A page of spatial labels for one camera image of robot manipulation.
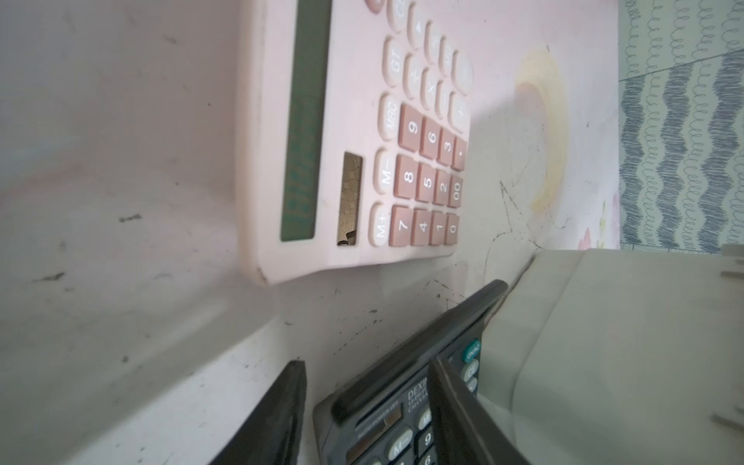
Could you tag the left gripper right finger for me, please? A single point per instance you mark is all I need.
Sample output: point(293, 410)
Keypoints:
point(463, 431)

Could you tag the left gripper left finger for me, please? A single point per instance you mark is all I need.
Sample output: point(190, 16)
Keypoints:
point(272, 433)

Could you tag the small black calculator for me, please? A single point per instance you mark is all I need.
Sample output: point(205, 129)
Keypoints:
point(384, 416)

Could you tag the white plastic storage box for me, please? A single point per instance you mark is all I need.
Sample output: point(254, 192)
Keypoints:
point(619, 357)

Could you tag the pink calculator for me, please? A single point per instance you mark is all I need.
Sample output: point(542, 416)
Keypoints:
point(352, 136)

